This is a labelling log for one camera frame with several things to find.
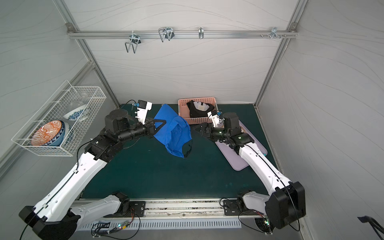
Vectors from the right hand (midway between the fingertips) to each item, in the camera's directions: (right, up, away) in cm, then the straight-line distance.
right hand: (195, 131), depth 73 cm
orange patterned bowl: (-61, 0, -12) cm, 62 cm away
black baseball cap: (+2, +13, +38) cm, 40 cm away
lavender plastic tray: (+24, -20, +18) cm, 36 cm away
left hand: (-13, +5, -10) cm, 17 cm away
